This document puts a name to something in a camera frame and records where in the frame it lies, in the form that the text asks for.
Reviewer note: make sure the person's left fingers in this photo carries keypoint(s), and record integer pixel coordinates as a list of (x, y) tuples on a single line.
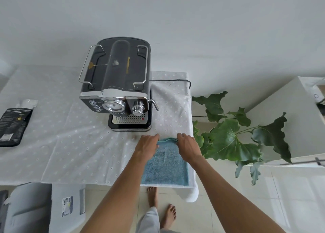
[(153, 139)]

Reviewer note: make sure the blue terry towel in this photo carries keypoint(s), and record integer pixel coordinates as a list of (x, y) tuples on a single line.
[(165, 169)]

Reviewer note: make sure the person's left hand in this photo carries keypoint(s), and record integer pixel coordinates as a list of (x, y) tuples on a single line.
[(146, 146)]

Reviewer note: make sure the black coffee bag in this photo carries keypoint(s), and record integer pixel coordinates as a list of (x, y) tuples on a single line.
[(14, 126)]

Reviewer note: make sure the black and chrome espresso machine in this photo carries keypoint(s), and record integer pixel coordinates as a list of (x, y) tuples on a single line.
[(115, 88)]

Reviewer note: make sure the grey trouser leg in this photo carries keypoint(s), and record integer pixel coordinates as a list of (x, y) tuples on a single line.
[(149, 221)]

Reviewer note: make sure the white dotted tablecloth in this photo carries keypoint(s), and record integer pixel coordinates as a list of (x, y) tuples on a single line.
[(63, 144)]

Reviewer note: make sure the person's right hand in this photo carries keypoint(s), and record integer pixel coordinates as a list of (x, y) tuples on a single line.
[(189, 149)]

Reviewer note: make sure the person's right forearm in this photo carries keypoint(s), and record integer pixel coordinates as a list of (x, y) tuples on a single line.
[(228, 197)]

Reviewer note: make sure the person's left foot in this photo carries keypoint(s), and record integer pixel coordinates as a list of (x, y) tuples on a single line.
[(152, 196)]

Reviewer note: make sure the white cabinet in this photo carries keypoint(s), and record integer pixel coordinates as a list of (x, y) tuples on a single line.
[(284, 123)]

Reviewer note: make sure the white appliance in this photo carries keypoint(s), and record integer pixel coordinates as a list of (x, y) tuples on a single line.
[(317, 95)]

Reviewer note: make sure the green large-leaf plant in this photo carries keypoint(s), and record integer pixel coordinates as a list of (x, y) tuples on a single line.
[(228, 139)]

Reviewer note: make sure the grey chair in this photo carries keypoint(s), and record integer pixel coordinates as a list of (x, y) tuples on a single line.
[(25, 207)]

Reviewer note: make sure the person's foot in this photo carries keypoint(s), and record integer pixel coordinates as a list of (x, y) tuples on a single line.
[(152, 196), (168, 216)]

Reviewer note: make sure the white box with label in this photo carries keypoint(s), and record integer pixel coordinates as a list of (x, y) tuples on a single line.
[(68, 207)]

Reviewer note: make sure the person's left forearm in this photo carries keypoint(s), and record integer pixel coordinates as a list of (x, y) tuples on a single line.
[(119, 197)]

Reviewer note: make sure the person's right fingers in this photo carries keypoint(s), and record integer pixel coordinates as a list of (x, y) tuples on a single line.
[(183, 139)]

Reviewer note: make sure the person's right foot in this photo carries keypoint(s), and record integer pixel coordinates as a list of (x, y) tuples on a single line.
[(168, 216)]

